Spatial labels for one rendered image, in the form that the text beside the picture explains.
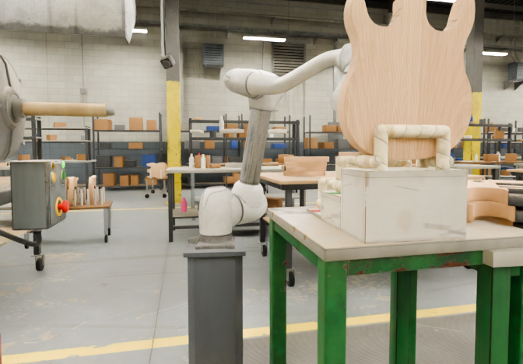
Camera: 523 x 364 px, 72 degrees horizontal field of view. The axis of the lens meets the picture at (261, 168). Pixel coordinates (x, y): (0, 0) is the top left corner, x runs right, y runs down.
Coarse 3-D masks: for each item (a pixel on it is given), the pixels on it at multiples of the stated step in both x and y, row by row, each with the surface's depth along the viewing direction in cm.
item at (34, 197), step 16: (32, 160) 109; (48, 160) 109; (16, 176) 102; (32, 176) 103; (48, 176) 105; (16, 192) 102; (32, 192) 103; (48, 192) 105; (64, 192) 117; (16, 208) 102; (32, 208) 103; (48, 208) 105; (16, 224) 103; (32, 224) 104; (48, 224) 105; (16, 240) 104
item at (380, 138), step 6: (378, 132) 85; (384, 132) 85; (378, 138) 85; (384, 138) 85; (378, 144) 85; (384, 144) 85; (378, 150) 85; (384, 150) 85; (378, 156) 85; (384, 156) 85; (384, 162) 85; (378, 168) 85; (384, 168) 85
